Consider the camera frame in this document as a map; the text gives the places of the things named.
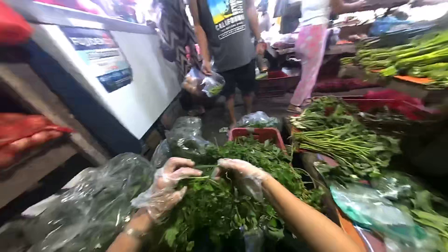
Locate person's right hand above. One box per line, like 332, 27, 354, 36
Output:
211, 158, 270, 202

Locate person's left hand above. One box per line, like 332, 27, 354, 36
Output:
131, 157, 203, 224

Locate thin green stems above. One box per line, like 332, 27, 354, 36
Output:
188, 164, 219, 180

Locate person's left forearm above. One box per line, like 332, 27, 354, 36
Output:
106, 207, 155, 252

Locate person's right forearm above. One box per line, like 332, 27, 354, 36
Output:
261, 174, 363, 252

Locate small clear plastic bag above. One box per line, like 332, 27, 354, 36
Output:
151, 139, 172, 170

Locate clear plastic bag of greens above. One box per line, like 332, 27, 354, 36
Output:
165, 116, 212, 162

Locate pile of leafy green herbs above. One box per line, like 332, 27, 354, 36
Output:
140, 136, 326, 252

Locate red plastic crate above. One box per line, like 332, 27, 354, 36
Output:
228, 127, 288, 155

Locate knotted clear plastic bag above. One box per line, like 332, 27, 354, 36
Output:
237, 111, 280, 129

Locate large clear plastic bag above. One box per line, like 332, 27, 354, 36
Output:
21, 152, 156, 252

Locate clear bag of vegetables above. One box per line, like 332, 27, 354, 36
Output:
182, 61, 226, 98

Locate dark red crate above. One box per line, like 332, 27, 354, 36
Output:
256, 71, 302, 98

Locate small bag with green vegetables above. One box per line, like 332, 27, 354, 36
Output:
255, 54, 269, 81

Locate bundle of long-stemmed greens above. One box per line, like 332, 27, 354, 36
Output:
291, 125, 402, 180

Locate bundle of leafy greens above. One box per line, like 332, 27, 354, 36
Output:
290, 96, 359, 133

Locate orange board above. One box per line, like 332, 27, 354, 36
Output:
335, 206, 369, 252

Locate blue and white poster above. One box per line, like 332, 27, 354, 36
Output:
59, 25, 133, 94

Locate wide red crate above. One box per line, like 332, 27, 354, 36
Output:
340, 96, 426, 121

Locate red net bag of onions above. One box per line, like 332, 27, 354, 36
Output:
0, 112, 73, 169

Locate wooden stall shelf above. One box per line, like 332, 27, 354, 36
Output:
0, 62, 110, 219

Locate teal and clear plastic bag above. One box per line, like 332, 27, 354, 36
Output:
329, 174, 429, 242

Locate red net cloth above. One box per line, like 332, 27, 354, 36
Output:
363, 88, 440, 120

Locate orange tray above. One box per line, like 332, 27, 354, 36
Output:
370, 69, 435, 85

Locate heap of broad green leaves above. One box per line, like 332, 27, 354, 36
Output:
394, 180, 448, 252

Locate pile of thick-stalked green vegetables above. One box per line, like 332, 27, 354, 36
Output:
340, 30, 448, 89

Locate blue plastic bag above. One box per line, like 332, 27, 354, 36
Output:
370, 14, 414, 37

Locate white panel with blue frame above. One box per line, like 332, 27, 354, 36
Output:
22, 7, 183, 156

